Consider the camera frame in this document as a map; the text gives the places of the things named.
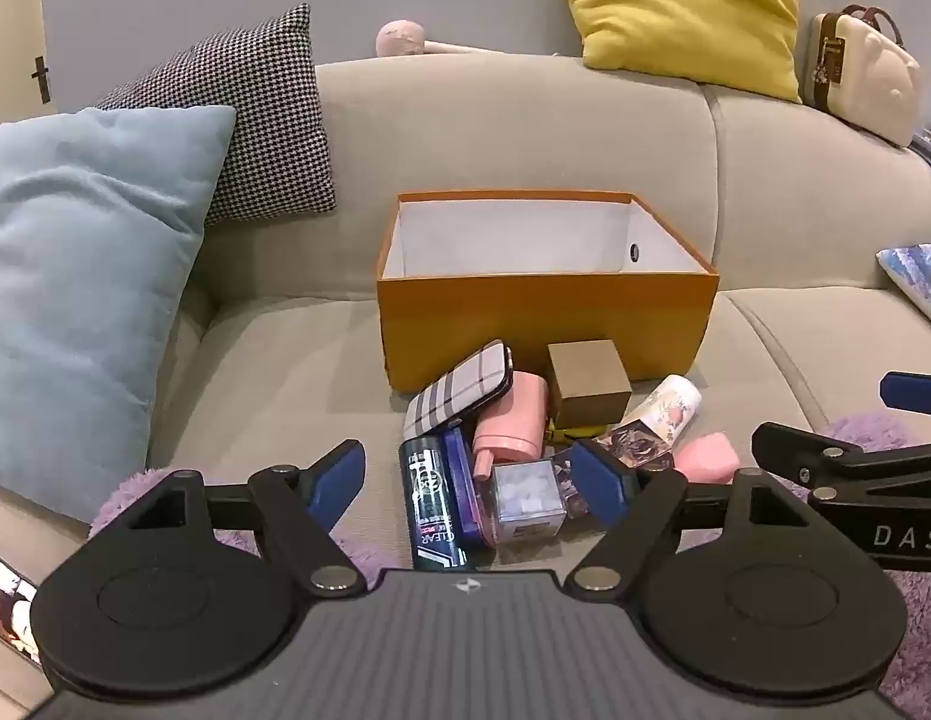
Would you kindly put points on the blue purple packet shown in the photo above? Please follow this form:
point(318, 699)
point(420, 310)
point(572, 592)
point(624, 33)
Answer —
point(461, 480)

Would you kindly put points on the houndstooth cushion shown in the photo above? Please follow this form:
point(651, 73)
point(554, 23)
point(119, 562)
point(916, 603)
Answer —
point(262, 105)

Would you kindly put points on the plaid case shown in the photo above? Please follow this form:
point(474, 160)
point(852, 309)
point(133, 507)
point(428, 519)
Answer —
point(454, 394)

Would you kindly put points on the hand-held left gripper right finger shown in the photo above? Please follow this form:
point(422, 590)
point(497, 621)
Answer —
point(600, 480)

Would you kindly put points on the yellow cushion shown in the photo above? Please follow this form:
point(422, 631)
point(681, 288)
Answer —
point(683, 7)

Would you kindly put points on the beige sofa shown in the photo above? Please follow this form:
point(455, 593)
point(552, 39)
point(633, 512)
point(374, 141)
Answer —
point(285, 360)

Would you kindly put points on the cream mini suitcase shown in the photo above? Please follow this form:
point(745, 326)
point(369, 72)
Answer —
point(863, 82)

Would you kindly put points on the purple fluffy blanket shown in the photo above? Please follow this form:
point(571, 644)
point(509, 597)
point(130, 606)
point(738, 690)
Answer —
point(923, 615)

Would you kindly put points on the dark patterned packet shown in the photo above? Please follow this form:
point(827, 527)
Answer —
point(645, 446)

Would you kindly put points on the salmon pink bottle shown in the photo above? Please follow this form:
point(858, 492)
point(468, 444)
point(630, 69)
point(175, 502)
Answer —
point(705, 454)

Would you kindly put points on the smartphone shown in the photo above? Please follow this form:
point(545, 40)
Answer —
point(4, 600)

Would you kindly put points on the white floral bottle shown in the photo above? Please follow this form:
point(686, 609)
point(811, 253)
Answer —
point(675, 401)

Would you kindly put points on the small brown box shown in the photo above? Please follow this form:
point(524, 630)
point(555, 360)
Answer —
point(585, 390)

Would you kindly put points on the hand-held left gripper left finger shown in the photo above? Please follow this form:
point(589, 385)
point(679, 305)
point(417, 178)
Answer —
point(338, 480)

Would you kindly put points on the orange cardboard box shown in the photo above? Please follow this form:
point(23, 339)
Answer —
point(473, 322)

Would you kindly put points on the clear plastic cube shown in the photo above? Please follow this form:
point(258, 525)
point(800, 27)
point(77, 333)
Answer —
point(525, 502)

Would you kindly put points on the blue printed cushion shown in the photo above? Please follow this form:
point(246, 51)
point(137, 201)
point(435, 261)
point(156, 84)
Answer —
point(919, 274)

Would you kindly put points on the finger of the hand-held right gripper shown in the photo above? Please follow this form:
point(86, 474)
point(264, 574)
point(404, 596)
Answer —
point(915, 391)
point(810, 450)

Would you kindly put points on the cream door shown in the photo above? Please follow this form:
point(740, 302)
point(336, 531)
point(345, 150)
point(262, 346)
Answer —
point(7, 52)

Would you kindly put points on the pink pump bottle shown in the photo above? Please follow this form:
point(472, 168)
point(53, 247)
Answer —
point(514, 420)

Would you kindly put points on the yellow tape measure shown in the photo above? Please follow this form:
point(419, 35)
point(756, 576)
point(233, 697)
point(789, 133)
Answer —
point(563, 433)

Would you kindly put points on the light blue cushion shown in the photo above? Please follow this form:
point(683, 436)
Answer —
point(82, 262)

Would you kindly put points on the black spray can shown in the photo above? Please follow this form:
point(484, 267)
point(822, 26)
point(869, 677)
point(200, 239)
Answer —
point(428, 495)

